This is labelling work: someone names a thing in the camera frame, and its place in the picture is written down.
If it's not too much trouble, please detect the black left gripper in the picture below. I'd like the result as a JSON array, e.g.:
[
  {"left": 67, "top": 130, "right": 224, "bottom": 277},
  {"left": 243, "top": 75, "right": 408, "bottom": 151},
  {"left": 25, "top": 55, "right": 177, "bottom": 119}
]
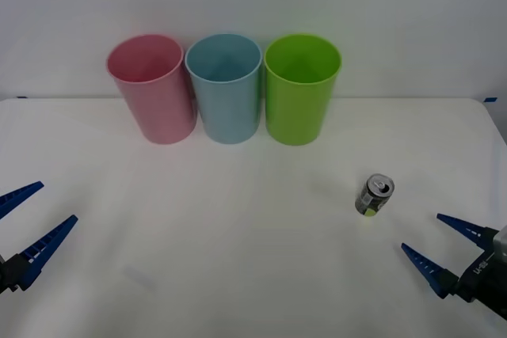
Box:
[{"left": 0, "top": 181, "right": 79, "bottom": 296}]

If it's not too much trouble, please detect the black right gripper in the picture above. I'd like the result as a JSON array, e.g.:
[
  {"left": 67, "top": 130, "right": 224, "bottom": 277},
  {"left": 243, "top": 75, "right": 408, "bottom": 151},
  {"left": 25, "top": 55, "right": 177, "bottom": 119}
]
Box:
[{"left": 400, "top": 213, "right": 507, "bottom": 321}]

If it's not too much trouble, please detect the black and green drink can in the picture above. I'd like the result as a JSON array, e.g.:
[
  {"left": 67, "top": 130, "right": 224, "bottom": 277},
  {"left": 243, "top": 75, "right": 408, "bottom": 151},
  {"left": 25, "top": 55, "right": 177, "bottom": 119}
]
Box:
[{"left": 354, "top": 173, "right": 395, "bottom": 218}]

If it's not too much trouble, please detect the pink plastic bin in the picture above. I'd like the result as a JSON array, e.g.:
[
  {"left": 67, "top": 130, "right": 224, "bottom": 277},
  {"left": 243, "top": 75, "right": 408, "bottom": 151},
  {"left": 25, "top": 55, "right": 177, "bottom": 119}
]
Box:
[{"left": 105, "top": 33, "right": 198, "bottom": 146}]

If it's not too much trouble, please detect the green plastic bin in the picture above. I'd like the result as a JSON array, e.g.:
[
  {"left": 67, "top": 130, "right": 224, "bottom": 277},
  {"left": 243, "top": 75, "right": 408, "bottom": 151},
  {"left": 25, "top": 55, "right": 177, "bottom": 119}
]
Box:
[{"left": 263, "top": 32, "right": 343, "bottom": 147}]

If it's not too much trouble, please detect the pale blue plastic bin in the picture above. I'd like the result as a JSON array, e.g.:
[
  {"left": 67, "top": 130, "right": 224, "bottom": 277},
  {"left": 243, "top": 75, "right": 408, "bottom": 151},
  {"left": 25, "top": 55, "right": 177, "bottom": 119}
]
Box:
[{"left": 184, "top": 32, "right": 264, "bottom": 145}]

